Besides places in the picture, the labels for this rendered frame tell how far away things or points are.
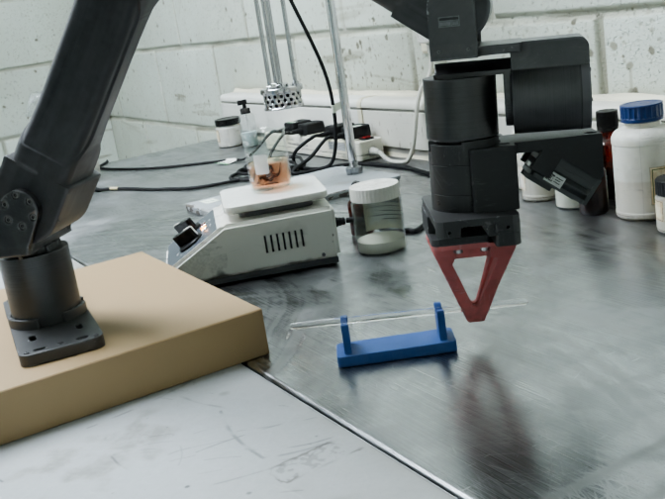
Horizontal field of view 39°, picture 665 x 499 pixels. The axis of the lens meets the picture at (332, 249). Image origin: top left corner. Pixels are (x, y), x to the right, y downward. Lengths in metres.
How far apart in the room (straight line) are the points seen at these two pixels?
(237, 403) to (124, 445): 0.09
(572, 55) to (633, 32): 0.59
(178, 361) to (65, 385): 0.10
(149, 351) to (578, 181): 0.37
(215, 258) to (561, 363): 0.46
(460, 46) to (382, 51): 1.08
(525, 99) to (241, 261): 0.45
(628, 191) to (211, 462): 0.63
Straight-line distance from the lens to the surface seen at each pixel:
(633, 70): 1.33
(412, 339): 0.80
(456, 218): 0.73
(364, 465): 0.63
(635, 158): 1.11
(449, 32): 0.71
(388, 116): 1.72
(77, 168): 0.83
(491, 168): 0.73
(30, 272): 0.86
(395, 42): 1.75
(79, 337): 0.82
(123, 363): 0.79
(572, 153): 0.76
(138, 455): 0.71
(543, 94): 0.73
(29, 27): 3.44
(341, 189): 1.45
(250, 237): 1.06
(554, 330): 0.81
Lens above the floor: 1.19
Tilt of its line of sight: 15 degrees down
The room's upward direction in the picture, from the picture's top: 9 degrees counter-clockwise
